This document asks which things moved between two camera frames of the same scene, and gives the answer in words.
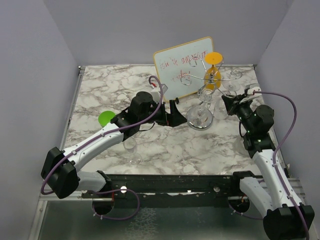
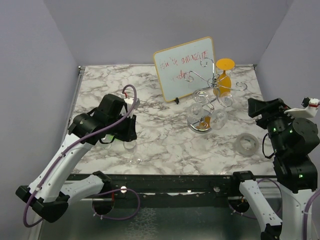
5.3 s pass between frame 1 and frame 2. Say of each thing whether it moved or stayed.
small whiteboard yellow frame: stayed
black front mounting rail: stayed
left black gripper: moved
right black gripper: moved
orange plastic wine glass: moved
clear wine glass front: stayed
